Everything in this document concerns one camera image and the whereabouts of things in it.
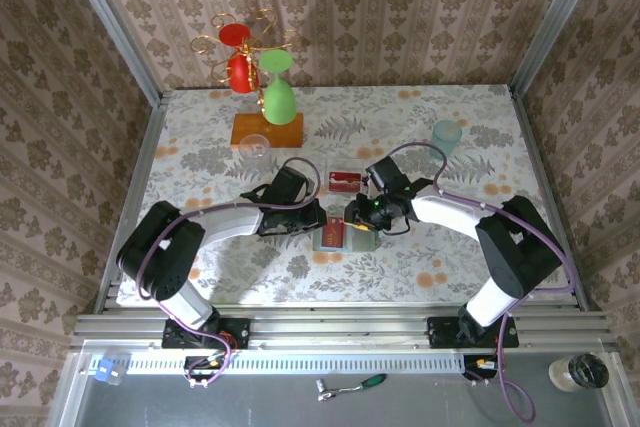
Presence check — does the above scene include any red credit card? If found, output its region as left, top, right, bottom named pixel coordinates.
left=322, top=216, right=347, bottom=250
left=328, top=171, right=363, bottom=193

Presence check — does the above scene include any floral patterned tablecloth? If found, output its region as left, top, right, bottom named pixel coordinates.
left=115, top=84, right=576, bottom=306

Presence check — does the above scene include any teal plastic cup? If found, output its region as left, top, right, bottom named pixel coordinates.
left=431, top=119, right=464, bottom=158

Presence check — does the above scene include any wide aluminium extrusion beam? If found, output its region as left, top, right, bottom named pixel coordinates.
left=69, top=310, right=615, bottom=352

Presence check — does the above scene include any green wine glass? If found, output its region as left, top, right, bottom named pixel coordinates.
left=257, top=49, right=298, bottom=127

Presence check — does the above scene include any red wine glass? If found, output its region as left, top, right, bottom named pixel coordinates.
left=218, top=22, right=261, bottom=95

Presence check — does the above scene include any black power connector block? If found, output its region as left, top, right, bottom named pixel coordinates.
left=462, top=354, right=502, bottom=382
left=183, top=354, right=227, bottom=383

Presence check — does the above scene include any grey sheet metal shelf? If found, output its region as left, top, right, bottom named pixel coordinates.
left=47, top=339, right=635, bottom=427

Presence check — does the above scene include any blue plug connector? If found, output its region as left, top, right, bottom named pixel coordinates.
left=94, top=358, right=126, bottom=387

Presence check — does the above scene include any glass jar black lid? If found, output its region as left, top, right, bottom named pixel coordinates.
left=548, top=352, right=611, bottom=393

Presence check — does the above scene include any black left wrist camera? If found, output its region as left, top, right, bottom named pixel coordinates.
left=269, top=166, right=309, bottom=204

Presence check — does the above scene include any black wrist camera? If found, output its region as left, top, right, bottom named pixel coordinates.
left=365, top=156, right=409, bottom=193
left=269, top=166, right=309, bottom=204

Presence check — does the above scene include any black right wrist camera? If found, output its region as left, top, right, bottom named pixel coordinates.
left=365, top=156, right=409, bottom=193

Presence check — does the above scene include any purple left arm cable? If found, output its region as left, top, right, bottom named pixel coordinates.
left=134, top=156, right=322, bottom=389

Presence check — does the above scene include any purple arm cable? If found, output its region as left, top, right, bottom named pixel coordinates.
left=134, top=156, right=322, bottom=389
left=382, top=142, right=577, bottom=422

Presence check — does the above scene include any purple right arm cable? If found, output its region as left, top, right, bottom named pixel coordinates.
left=382, top=142, right=577, bottom=422

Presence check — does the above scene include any gold wire rack wooden base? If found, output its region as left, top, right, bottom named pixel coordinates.
left=192, top=9, right=305, bottom=150

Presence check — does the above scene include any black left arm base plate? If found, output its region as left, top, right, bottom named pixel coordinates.
left=162, top=317, right=251, bottom=350

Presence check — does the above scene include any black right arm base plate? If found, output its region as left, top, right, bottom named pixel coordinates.
left=427, top=315, right=520, bottom=350

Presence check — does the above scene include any white slotted cable duct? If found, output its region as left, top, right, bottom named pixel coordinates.
left=89, top=352, right=467, bottom=376

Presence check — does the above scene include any green handled screwdriver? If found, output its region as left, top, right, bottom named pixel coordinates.
left=333, top=372, right=388, bottom=397

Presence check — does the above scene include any aluminium table edge rail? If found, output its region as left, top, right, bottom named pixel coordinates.
left=93, top=91, right=169, bottom=314
left=508, top=85, right=592, bottom=312

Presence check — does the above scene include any aluminium frame post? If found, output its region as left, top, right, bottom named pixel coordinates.
left=508, top=0, right=610, bottom=98
left=56, top=0, right=167, bottom=104

